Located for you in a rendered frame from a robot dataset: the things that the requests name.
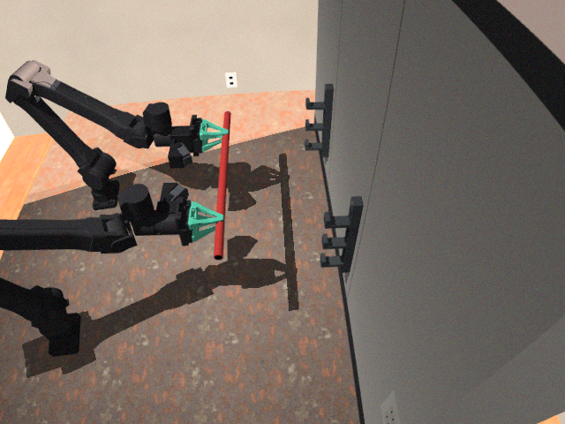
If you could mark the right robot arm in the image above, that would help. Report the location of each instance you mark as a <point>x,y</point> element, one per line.
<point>92,234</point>

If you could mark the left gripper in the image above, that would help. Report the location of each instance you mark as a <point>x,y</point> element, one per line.
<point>199,143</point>

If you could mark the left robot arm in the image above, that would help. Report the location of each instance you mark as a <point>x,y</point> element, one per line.
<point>32,80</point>

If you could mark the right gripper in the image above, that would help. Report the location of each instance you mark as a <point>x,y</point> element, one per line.
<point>188,226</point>

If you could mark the red metal bar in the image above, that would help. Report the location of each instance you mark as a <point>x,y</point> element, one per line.
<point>222,187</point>

